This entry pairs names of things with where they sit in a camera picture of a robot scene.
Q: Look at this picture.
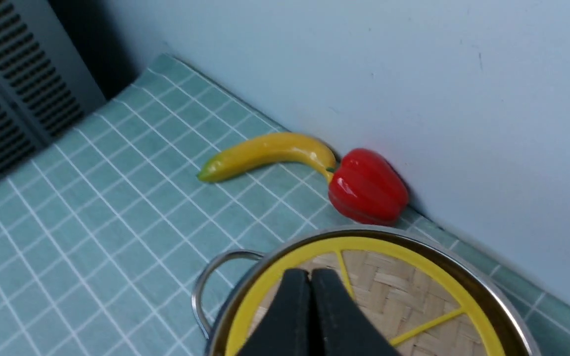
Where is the green checkered tablecloth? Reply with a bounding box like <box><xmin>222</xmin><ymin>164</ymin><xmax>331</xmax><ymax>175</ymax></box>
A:
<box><xmin>0</xmin><ymin>55</ymin><xmax>570</xmax><ymax>356</ymax></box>

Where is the red plastic bell pepper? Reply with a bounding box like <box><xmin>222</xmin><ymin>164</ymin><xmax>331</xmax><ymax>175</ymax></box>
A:
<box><xmin>327</xmin><ymin>148</ymin><xmax>409</xmax><ymax>226</ymax></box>

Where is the stainless steel pot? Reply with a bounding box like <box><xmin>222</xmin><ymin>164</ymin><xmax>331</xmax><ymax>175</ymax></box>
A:
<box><xmin>191</xmin><ymin>224</ymin><xmax>540</xmax><ymax>356</ymax></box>

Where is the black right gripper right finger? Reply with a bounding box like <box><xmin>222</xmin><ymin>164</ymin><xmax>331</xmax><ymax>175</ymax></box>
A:
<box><xmin>311</xmin><ymin>268</ymin><xmax>399</xmax><ymax>356</ymax></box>

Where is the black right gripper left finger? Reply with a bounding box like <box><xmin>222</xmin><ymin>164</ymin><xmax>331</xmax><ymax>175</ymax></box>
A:
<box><xmin>237</xmin><ymin>268</ymin><xmax>313</xmax><ymax>356</ymax></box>

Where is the grey vented cabinet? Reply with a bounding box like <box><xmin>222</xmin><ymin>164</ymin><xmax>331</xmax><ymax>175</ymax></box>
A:
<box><xmin>0</xmin><ymin>0</ymin><xmax>106</xmax><ymax>180</ymax></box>

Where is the yellow plastic banana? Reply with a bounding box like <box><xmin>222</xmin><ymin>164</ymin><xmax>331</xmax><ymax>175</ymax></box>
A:
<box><xmin>197</xmin><ymin>132</ymin><xmax>337</xmax><ymax>182</ymax></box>

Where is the woven bamboo steamer lid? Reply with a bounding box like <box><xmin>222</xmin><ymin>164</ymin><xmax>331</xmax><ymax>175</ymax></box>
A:
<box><xmin>223</xmin><ymin>233</ymin><xmax>515</xmax><ymax>356</ymax></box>

